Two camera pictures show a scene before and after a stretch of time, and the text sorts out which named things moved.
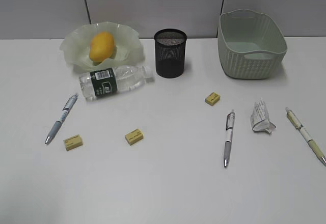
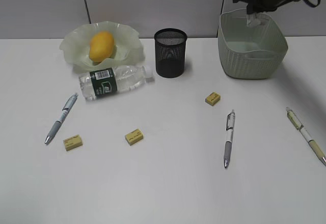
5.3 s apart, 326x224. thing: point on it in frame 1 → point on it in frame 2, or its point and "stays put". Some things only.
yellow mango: (102, 46) stays put
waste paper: (260, 118) → (255, 20)
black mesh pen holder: (170, 48) stays put
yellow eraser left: (73, 142) stays put
